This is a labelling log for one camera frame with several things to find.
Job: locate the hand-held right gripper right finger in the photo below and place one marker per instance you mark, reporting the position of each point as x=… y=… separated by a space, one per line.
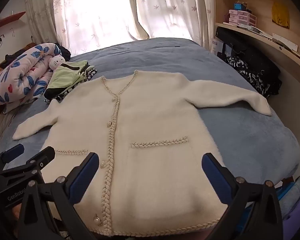
x=215 y=180

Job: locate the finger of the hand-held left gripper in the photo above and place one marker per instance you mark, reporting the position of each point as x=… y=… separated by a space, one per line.
x=13 y=151
x=40 y=157

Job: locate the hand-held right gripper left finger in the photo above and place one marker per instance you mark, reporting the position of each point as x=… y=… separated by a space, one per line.
x=82 y=177

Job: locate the white fuzzy cardigan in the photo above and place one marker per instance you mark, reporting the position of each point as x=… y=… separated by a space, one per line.
x=152 y=120

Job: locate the black clothes pile by shelf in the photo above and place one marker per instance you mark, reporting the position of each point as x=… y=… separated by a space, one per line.
x=252 y=55

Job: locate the beige pillow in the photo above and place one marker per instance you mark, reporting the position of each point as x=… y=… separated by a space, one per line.
x=0 y=127

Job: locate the black folded garment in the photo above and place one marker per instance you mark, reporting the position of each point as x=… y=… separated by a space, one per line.
x=51 y=93

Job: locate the floral rolled quilt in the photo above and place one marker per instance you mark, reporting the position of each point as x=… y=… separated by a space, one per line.
x=20 y=80

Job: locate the blue cloth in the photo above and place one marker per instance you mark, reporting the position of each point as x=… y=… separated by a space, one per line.
x=293 y=190

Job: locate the green folded garment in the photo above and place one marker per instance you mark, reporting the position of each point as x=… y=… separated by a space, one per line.
x=65 y=77

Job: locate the dark cloth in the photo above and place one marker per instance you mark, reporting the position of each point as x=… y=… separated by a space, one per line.
x=11 y=58
x=64 y=52

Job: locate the white cat plush toy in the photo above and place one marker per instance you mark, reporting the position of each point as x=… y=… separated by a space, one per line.
x=57 y=62

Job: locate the black white striped garment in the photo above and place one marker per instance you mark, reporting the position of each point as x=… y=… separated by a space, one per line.
x=91 y=73

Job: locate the black white patterned cloth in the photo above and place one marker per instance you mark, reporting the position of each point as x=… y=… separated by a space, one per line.
x=240 y=67

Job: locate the white cardboard box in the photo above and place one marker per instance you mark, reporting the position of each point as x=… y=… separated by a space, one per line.
x=216 y=47

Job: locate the blue bed blanket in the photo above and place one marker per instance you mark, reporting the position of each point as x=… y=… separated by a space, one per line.
x=165 y=55

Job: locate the floral sheer curtain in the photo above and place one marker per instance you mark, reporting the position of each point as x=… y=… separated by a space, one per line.
x=90 y=12
x=170 y=7

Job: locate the magazine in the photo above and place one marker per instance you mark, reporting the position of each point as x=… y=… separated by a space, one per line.
x=252 y=29

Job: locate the pink mini drawer organizer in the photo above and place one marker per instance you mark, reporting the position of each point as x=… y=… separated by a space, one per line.
x=241 y=17

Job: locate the small blue toy box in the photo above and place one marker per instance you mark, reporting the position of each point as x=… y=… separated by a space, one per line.
x=240 y=6

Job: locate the yellow cloth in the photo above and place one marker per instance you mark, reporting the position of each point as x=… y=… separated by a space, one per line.
x=280 y=15

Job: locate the wooden shelf unit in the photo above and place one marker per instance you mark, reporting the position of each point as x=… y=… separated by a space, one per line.
x=260 y=5

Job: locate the red wall shelf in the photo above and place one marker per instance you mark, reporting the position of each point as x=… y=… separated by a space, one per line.
x=7 y=20

